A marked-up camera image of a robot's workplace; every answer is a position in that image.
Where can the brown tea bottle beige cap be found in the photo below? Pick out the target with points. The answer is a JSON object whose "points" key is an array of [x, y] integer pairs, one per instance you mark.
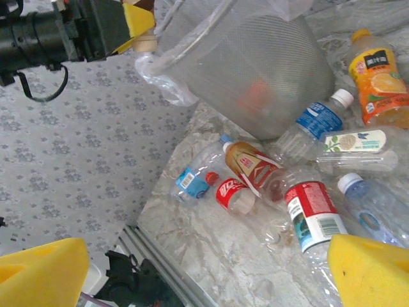
{"points": [[145, 44]]}

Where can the bottle gold red label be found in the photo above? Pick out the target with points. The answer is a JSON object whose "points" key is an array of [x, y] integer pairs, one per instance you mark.
{"points": [[252, 166]]}

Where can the clear plastic bucket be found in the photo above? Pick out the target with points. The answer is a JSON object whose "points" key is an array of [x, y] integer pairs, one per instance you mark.
{"points": [[255, 57]]}

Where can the clear bottle bird print label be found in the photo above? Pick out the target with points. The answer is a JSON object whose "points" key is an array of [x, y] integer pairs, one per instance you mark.
{"points": [[354, 142]]}

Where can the clear plastic bin liner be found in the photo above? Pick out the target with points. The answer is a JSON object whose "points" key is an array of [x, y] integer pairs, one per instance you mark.
{"points": [[169, 86]]}

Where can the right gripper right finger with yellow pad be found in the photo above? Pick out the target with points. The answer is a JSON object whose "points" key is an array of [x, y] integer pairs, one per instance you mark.
{"points": [[374, 278]]}

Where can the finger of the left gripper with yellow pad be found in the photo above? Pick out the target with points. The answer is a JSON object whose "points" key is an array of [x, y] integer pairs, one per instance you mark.
{"points": [[123, 48], [134, 19]]}

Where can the orange juice bottle yellow label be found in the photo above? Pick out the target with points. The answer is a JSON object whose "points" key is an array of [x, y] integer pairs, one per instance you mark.
{"points": [[377, 80]]}

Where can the grey floral backdrop cloth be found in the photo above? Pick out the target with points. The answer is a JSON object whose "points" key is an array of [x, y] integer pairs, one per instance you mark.
{"points": [[80, 160]]}

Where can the bluish clear bottle white cap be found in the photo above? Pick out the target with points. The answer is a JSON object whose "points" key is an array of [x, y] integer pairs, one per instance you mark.
{"points": [[370, 208]]}

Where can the clear bottle red cola label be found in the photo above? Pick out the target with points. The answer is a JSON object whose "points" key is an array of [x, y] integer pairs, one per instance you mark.
{"points": [[233, 192]]}

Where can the clear bottle blue label white cap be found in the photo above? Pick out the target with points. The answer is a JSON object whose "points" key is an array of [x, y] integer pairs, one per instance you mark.
{"points": [[319, 118]]}

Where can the aluminium mounting rail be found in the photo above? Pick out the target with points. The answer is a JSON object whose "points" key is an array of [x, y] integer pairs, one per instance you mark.
{"points": [[166, 265]]}

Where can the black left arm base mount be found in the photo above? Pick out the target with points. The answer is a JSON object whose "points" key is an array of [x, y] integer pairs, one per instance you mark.
{"points": [[128, 278]]}

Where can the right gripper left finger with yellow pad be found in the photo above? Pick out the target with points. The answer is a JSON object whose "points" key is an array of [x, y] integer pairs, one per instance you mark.
{"points": [[38, 275]]}

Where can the clear bottle red white label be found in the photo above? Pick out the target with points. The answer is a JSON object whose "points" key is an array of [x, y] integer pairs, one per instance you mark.
{"points": [[313, 204]]}

